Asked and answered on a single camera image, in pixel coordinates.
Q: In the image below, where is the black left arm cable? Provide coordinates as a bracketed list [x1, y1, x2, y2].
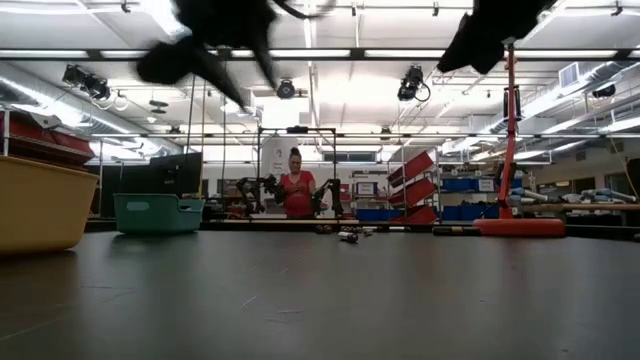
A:
[272, 0, 326, 21]

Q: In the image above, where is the white ceiling vent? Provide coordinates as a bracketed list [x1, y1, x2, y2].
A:
[558, 62, 581, 89]

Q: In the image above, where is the black overhead camera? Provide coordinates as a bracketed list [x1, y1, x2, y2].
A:
[397, 64, 432, 104]

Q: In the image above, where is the black background rig frame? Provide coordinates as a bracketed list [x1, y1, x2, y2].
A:
[257, 125, 337, 220]

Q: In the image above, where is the round black ceiling camera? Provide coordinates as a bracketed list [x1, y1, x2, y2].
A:
[275, 78, 297, 100]

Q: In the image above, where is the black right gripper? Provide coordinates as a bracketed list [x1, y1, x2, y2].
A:
[437, 0, 557, 76]

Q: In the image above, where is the red storage bin shelf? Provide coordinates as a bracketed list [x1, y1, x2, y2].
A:
[0, 107, 96, 167]

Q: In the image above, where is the overhead frame light bar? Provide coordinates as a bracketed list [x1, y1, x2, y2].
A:
[0, 47, 640, 62]

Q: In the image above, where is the yellow plastic bin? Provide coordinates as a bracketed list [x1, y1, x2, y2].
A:
[0, 154, 100, 256]

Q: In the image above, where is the red desk lamp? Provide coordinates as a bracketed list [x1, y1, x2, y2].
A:
[472, 37, 566, 239]

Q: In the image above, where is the black background monitor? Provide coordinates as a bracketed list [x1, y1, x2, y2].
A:
[118, 152, 204, 197]

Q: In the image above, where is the blue storage bin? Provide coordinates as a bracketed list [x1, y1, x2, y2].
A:
[442, 204, 501, 221]
[355, 208, 401, 222]
[440, 177, 496, 194]

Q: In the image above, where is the black hanging cable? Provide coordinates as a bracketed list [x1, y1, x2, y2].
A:
[184, 74, 197, 154]
[219, 94, 231, 184]

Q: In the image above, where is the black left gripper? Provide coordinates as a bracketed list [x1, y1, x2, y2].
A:
[137, 0, 279, 111]

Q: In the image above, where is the wooden workbench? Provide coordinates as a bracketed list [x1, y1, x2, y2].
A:
[519, 202, 640, 226]

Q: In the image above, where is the teal plastic bin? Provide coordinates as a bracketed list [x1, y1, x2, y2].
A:
[112, 193, 205, 235]

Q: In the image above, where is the black metal table frame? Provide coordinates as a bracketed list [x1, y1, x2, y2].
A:
[84, 220, 640, 242]

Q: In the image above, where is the red tilted bin rack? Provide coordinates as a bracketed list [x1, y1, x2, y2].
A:
[387, 149, 440, 225]

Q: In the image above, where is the person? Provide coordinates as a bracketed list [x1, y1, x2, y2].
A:
[279, 147, 317, 220]

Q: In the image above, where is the white banner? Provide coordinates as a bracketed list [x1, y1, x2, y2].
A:
[259, 135, 300, 194]

